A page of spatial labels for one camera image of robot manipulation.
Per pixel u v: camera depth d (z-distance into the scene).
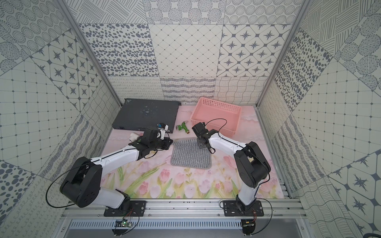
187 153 0.93
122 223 0.71
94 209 0.75
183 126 1.06
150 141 0.69
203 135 0.68
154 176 0.84
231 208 0.73
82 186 0.43
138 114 1.12
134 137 0.98
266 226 0.69
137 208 0.73
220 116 1.10
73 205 0.45
